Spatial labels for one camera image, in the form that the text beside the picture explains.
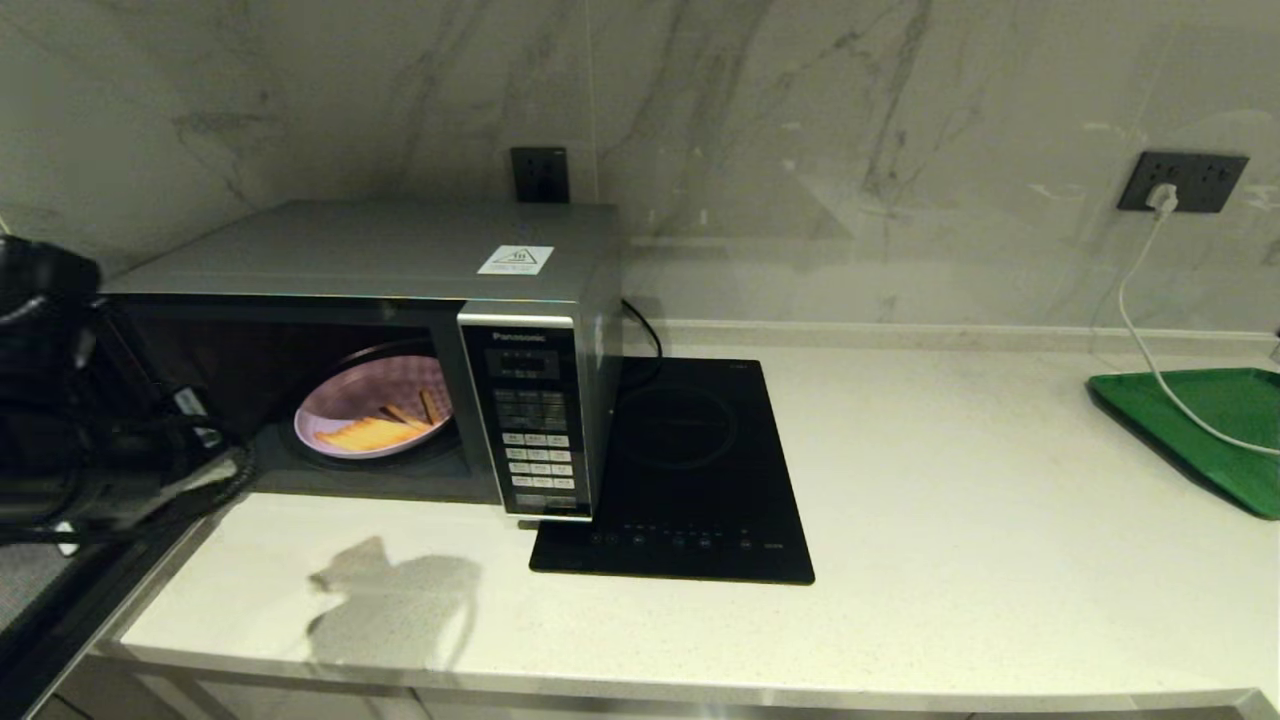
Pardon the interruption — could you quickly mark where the silver black microwave door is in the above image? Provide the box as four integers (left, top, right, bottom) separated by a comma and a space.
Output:
0, 300, 256, 720

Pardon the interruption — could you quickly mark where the small black wall socket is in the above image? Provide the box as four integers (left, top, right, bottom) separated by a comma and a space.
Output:
511, 147, 571, 204

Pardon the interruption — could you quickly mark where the silver Panasonic microwave oven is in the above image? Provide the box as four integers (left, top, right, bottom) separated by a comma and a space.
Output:
100, 200, 623, 523

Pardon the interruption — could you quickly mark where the wide black wall socket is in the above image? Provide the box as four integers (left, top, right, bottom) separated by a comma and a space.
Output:
1117, 151, 1250, 214

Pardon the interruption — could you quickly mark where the purple round plate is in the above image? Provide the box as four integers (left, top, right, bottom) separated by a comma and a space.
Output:
293, 353, 456, 461

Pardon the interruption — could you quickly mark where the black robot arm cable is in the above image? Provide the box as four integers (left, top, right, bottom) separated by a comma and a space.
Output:
0, 410, 257, 546

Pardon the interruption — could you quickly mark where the green plastic tray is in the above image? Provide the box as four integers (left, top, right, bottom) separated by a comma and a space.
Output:
1087, 368, 1280, 521

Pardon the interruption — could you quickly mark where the grey base cabinet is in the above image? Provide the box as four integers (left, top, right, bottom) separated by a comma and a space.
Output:
40, 650, 1280, 720

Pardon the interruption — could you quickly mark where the white power cable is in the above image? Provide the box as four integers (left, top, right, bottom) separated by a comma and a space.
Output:
1116, 214, 1280, 458

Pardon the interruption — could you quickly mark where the white warning sticker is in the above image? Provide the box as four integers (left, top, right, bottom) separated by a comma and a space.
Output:
477, 245, 554, 276

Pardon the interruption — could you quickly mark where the black induction cooktop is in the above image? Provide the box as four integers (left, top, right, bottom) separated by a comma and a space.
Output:
528, 358, 816, 586

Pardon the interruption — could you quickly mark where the black microwave control panel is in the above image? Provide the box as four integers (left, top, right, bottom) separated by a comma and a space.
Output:
457, 313, 593, 521

